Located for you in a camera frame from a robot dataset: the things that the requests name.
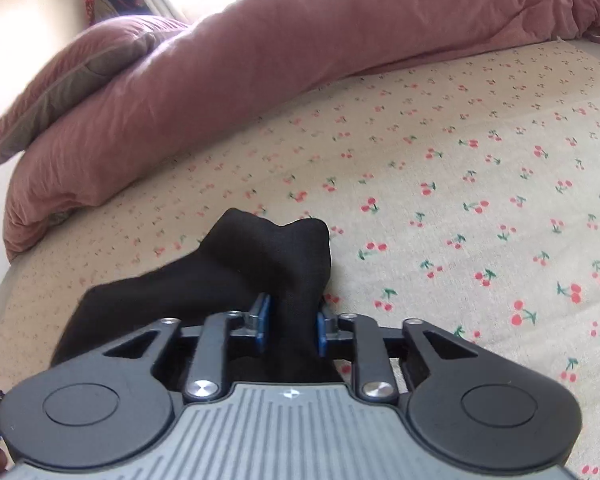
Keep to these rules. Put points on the red patterned hanging garment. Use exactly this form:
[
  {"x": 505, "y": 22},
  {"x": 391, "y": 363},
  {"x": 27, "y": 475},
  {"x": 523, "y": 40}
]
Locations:
[{"x": 89, "y": 0}]

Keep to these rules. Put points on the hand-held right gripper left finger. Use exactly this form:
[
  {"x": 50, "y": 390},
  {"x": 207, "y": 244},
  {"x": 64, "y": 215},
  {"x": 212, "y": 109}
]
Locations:
[{"x": 262, "y": 325}]

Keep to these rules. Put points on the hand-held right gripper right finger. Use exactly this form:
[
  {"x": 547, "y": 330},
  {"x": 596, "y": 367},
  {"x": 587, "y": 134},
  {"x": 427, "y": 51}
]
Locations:
[{"x": 321, "y": 337}]

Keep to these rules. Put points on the black pants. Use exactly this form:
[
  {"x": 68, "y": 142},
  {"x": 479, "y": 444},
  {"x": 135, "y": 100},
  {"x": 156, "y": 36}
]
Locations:
[{"x": 260, "y": 255}]

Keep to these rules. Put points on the pink duvet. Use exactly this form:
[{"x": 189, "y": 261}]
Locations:
[{"x": 280, "y": 60}]

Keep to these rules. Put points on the pink and grey pillow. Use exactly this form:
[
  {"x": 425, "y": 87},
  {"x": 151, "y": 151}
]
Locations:
[{"x": 80, "y": 60}]

